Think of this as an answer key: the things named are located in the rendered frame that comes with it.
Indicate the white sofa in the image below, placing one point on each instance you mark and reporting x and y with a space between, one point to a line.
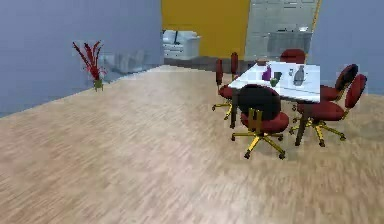
180 44

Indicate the red swivel chair black back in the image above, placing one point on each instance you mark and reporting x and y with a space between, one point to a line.
261 104

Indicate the purple bottle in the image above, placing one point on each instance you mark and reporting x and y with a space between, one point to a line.
266 74

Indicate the brown bowl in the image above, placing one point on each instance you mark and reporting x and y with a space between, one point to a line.
261 62

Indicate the green cup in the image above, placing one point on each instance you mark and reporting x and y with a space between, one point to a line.
274 82

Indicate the white top dining table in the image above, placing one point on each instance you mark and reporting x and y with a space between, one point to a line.
291 80

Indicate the small clear glass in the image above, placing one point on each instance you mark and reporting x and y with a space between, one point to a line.
291 72

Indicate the red leafed house plant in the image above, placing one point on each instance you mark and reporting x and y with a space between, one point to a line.
92 65

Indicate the grey bottle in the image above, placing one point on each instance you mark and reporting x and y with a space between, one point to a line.
299 76

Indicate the grey kitchen cabinets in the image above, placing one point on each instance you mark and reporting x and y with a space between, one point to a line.
280 30

